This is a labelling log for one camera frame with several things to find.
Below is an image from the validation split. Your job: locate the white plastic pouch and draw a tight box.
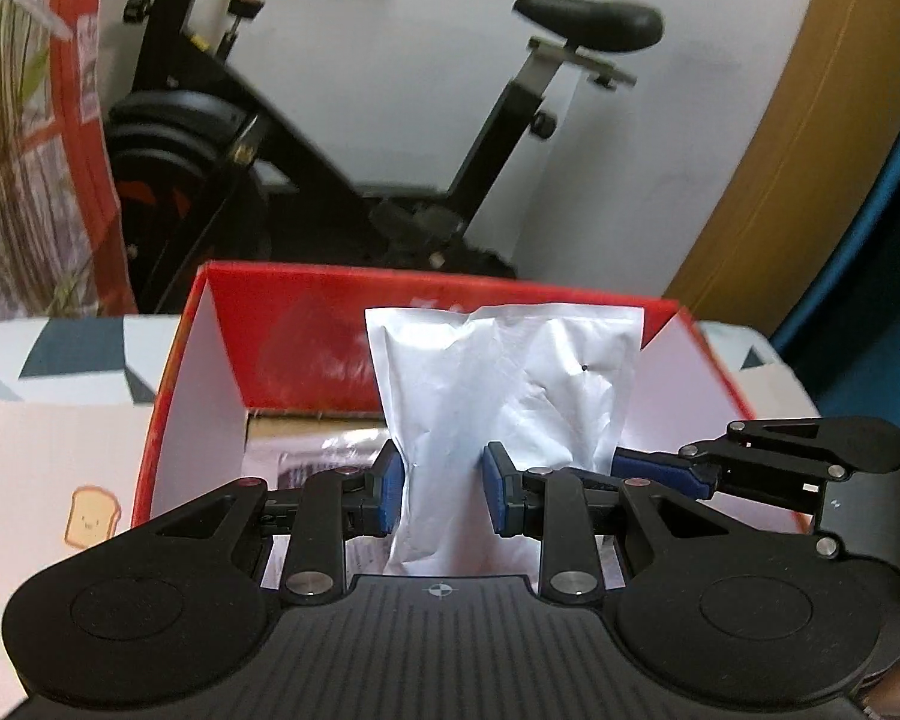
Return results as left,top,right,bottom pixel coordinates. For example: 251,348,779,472
364,302,643,580

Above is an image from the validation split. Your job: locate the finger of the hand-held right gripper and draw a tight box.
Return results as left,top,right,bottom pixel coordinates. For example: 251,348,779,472
613,416,900,518

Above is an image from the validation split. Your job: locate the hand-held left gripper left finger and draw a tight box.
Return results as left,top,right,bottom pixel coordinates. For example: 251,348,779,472
150,441,407,607

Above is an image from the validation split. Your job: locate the yellow wooden board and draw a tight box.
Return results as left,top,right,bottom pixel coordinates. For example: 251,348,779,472
660,0,900,340

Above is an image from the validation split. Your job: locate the floral printed curtain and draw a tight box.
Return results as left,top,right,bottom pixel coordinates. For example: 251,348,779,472
0,0,140,332

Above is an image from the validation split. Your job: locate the white printed tablecloth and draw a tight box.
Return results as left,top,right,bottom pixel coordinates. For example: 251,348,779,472
0,315,823,720

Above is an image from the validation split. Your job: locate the dark printed plastic packet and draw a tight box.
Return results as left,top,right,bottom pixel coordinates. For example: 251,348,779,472
244,429,391,479

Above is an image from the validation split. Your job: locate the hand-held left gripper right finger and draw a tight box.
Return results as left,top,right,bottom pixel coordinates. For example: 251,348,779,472
482,444,730,607

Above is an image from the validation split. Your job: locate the red strawberry print cardboard box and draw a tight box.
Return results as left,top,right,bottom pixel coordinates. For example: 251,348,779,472
131,261,823,595

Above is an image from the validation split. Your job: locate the black exercise bike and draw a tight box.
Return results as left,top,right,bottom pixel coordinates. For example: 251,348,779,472
103,0,665,316

